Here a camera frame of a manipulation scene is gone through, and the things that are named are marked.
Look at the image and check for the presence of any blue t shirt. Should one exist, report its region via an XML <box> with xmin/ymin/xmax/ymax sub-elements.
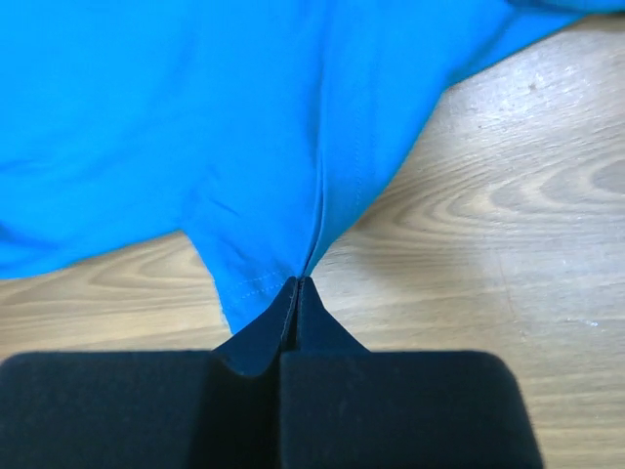
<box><xmin>1</xmin><ymin>1</ymin><xmax>607</xmax><ymax>331</ymax></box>

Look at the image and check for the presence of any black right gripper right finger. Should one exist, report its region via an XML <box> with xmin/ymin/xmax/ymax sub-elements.
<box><xmin>278</xmin><ymin>278</ymin><xmax>543</xmax><ymax>468</ymax></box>

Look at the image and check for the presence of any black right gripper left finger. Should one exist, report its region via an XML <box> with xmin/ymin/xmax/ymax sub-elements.
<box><xmin>1</xmin><ymin>278</ymin><xmax>298</xmax><ymax>468</ymax></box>

